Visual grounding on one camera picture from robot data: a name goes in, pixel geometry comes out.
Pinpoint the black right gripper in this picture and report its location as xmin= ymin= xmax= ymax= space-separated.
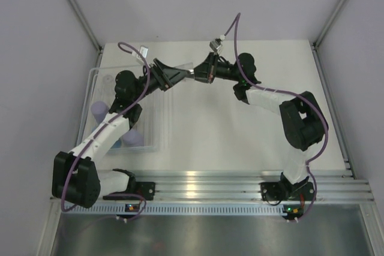
xmin=185 ymin=53 xmax=241 ymax=85

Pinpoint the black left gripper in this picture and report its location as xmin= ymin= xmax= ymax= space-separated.
xmin=132 ymin=59 xmax=190 ymax=103

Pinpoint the clear plastic cup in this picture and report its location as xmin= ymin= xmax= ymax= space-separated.
xmin=175 ymin=62 xmax=194 ymax=82
xmin=102 ymin=74 xmax=115 ymax=89

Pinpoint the lilac plastic cup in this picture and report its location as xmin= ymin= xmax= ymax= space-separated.
xmin=91 ymin=101 xmax=109 ymax=124
xmin=122 ymin=129 xmax=145 ymax=147

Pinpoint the blue plastic cup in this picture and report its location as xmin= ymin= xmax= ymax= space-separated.
xmin=111 ymin=138 xmax=124 ymax=149

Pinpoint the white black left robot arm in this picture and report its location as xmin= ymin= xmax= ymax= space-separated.
xmin=52 ymin=59 xmax=193 ymax=212

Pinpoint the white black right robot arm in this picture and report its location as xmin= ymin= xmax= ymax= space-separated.
xmin=193 ymin=52 xmax=329 ymax=205

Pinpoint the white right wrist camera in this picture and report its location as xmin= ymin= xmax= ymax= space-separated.
xmin=209 ymin=35 xmax=226 ymax=55

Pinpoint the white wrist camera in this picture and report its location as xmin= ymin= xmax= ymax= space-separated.
xmin=209 ymin=35 xmax=226 ymax=55
xmin=132 ymin=46 xmax=149 ymax=61

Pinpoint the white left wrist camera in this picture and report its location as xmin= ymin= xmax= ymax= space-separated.
xmin=132 ymin=46 xmax=149 ymax=61

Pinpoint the aluminium frame rail left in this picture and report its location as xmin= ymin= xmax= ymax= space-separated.
xmin=66 ymin=0 xmax=103 ymax=54

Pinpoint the aluminium frame rail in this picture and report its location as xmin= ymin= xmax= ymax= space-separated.
xmin=66 ymin=0 xmax=103 ymax=54
xmin=311 ymin=0 xmax=349 ymax=51

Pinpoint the perforated blue cable duct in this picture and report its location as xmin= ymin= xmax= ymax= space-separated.
xmin=69 ymin=202 xmax=302 ymax=216

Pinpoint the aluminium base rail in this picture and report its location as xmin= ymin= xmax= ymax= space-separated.
xmin=49 ymin=169 xmax=374 ymax=206

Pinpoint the aluminium frame rail right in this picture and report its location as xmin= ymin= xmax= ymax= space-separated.
xmin=311 ymin=0 xmax=349 ymax=51

